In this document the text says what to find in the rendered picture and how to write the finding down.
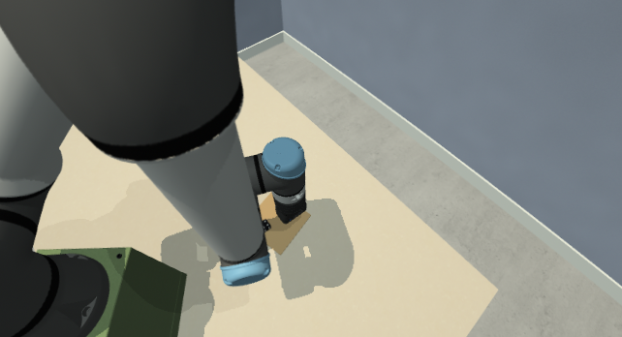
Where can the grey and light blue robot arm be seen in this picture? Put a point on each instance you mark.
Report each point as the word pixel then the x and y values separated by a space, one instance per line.
pixel 143 80

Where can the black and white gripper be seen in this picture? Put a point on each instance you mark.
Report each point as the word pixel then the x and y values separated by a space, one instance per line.
pixel 289 206

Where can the tan square mat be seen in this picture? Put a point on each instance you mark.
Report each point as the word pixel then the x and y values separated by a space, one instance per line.
pixel 280 235

